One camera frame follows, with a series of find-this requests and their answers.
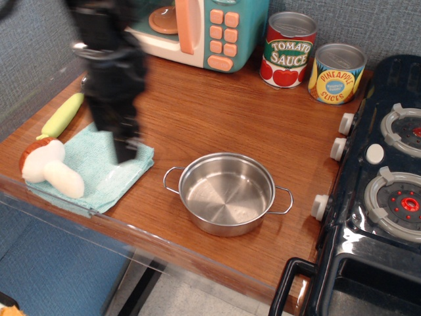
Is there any tomato sauce can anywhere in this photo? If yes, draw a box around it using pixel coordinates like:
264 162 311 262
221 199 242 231
260 11 318 88

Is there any teal folded cloth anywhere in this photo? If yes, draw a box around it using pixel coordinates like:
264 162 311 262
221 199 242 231
26 123 154 217

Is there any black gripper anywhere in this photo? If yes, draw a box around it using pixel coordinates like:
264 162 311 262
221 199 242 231
74 42 147 163

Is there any pineapple slices can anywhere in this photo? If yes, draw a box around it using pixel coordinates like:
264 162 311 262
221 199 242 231
308 43 367 105

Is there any toy microwave teal cream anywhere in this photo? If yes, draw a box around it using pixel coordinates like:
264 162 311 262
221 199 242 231
127 0 269 73

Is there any spoon with yellow handle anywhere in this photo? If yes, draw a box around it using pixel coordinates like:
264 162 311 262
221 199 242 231
36 74 87 140

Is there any clear acrylic barrier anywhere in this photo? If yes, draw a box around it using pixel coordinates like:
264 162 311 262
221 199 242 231
0 62 277 316

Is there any plush white mushroom toy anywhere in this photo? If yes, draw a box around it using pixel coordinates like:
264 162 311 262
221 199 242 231
19 137 85 199

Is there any black toy stove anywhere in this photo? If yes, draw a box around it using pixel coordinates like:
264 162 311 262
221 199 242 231
270 55 420 315

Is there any stainless steel pot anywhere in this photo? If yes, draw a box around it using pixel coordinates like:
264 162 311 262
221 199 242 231
171 152 280 237

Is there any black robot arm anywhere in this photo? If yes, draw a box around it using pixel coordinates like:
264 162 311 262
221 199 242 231
66 1 147 163

